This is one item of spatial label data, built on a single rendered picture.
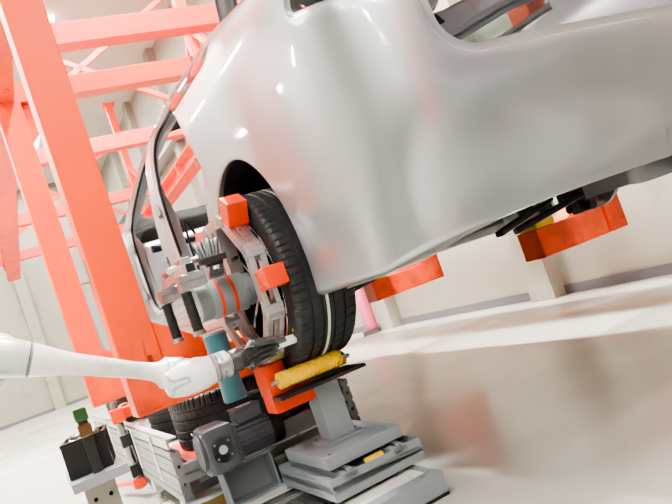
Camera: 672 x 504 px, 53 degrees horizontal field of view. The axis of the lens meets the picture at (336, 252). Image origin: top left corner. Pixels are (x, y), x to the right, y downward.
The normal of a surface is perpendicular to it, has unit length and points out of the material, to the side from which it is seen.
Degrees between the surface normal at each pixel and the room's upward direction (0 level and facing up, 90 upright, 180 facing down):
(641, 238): 90
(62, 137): 90
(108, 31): 90
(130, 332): 90
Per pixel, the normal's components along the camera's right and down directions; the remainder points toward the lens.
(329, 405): 0.41, -0.18
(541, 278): -0.84, 0.27
